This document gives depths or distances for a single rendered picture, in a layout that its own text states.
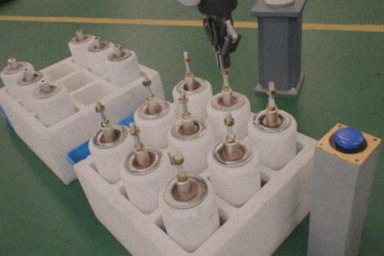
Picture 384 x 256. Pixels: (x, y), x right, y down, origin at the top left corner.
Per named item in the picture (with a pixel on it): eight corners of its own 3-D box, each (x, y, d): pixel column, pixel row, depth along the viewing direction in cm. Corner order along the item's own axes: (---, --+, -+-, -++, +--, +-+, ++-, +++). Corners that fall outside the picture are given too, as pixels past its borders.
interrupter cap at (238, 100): (227, 90, 83) (227, 87, 83) (252, 101, 78) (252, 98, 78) (203, 104, 79) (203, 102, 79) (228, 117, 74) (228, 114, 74)
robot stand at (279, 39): (264, 74, 135) (262, -6, 118) (304, 77, 129) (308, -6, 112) (254, 94, 125) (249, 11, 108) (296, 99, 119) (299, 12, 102)
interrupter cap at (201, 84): (195, 76, 91) (195, 74, 90) (213, 87, 85) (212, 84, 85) (170, 87, 88) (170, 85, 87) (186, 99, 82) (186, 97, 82)
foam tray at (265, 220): (204, 137, 109) (196, 87, 99) (320, 201, 84) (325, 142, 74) (95, 217, 90) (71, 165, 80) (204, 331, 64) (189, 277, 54)
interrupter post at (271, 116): (266, 119, 72) (265, 105, 70) (278, 119, 72) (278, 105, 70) (265, 126, 70) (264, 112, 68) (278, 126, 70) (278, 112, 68)
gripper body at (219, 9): (245, -13, 62) (248, 36, 67) (223, -23, 68) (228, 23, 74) (206, -3, 60) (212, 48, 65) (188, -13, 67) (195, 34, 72)
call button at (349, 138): (341, 133, 56) (342, 122, 55) (366, 142, 54) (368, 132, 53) (328, 146, 54) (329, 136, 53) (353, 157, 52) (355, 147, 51)
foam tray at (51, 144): (108, 85, 145) (95, 45, 135) (170, 118, 120) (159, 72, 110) (16, 133, 126) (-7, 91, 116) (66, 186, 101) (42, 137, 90)
